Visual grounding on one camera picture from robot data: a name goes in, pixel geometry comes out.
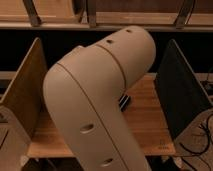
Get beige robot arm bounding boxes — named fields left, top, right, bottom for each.
left=43, top=26, right=156, bottom=171

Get left wooden side panel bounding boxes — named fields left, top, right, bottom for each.
left=0, top=38, right=47, bottom=143

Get right dark side panel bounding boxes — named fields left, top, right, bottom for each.
left=154, top=39, right=213, bottom=139

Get black cables at right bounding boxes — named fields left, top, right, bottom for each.
left=179, top=112, right=213, bottom=171

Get wooden shelf with brackets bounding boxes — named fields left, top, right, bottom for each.
left=0, top=0, right=213, bottom=32

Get black striped object on table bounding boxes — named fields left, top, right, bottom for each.
left=119, top=94, right=131, bottom=111

